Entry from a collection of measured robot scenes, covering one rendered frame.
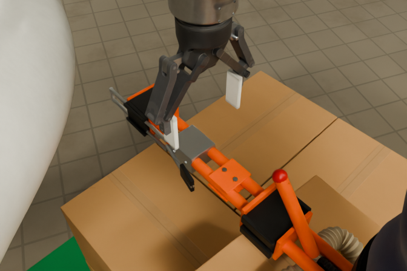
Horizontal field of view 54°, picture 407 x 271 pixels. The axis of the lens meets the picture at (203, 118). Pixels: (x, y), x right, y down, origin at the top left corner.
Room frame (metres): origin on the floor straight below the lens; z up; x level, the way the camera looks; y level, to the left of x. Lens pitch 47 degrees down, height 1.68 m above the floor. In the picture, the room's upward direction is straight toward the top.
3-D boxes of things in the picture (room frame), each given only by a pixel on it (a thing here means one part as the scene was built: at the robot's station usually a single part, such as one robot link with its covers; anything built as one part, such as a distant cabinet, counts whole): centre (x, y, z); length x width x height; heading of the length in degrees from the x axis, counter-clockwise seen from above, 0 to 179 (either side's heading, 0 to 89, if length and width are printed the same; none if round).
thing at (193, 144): (0.50, 0.02, 1.07); 0.07 x 0.07 x 0.04; 42
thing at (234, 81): (0.50, -0.05, 1.23); 0.03 x 0.01 x 0.07; 42
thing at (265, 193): (0.34, -0.12, 1.07); 0.10 x 0.08 x 0.06; 132
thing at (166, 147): (0.53, 0.11, 1.07); 0.31 x 0.03 x 0.05; 42
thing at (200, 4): (0.46, 0.00, 1.43); 0.09 x 0.09 x 0.06
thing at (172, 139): (0.41, 0.05, 1.23); 0.03 x 0.01 x 0.07; 42
